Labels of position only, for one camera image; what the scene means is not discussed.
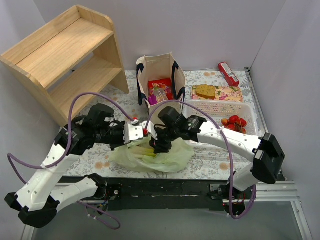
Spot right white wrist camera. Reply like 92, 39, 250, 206
140, 121, 158, 140

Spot white plastic basket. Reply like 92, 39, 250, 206
186, 99, 260, 136

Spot red snack packet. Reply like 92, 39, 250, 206
148, 78, 174, 100

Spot beige canvas tote bag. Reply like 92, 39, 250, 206
136, 53, 186, 113

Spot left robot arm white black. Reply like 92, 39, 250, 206
4, 103, 126, 229

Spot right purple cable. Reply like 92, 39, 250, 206
143, 100, 258, 220

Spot green spring onions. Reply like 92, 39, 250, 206
130, 146, 157, 158

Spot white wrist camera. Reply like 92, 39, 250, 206
140, 121, 158, 140
123, 121, 147, 144

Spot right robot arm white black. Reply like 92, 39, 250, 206
146, 106, 285, 199

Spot light green plastic bag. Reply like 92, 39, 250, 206
108, 137, 195, 173

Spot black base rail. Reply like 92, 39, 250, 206
69, 176, 257, 211

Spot purple snack packet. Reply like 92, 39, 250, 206
148, 95, 158, 106

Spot floral rectangular tray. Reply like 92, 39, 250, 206
191, 85, 244, 102

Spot wooden two-tier shelf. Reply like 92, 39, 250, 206
0, 5, 129, 126

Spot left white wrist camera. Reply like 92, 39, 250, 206
123, 121, 147, 144

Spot slice of brown bread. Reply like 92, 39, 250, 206
195, 84, 216, 100

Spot red rectangular box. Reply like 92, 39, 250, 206
218, 61, 240, 87

